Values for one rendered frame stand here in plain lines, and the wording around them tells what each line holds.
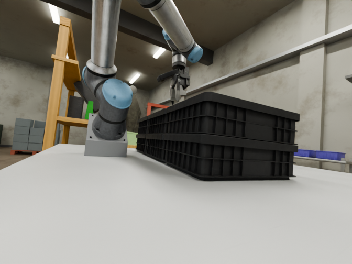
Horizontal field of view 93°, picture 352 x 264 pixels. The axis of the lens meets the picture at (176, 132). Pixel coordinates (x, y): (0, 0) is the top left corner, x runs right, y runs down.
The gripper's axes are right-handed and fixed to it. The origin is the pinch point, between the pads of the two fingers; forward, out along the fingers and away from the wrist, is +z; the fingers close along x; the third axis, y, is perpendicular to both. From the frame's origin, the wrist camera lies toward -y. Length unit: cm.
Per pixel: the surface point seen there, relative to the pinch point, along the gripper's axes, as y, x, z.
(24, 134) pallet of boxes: -234, 550, -28
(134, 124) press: 104, 670, -125
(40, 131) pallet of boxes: -199, 551, -43
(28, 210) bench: -39, -49, 36
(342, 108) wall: 250, 24, -46
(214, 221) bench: -18, -56, 37
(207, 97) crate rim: -8.4, -40.6, 13.9
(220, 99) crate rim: -4.6, -41.3, 13.8
